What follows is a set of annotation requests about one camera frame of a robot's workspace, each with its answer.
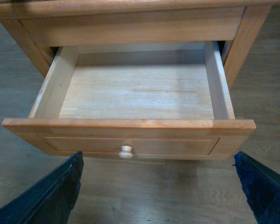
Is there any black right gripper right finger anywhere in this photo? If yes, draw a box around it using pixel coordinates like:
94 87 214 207
234 151 280 224

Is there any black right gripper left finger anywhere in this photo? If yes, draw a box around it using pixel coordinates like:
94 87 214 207
0 151 84 224

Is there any wooden drawer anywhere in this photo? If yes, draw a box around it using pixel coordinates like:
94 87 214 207
2 42 256 160

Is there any wooden nightstand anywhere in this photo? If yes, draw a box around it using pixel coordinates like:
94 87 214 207
0 0 277 87

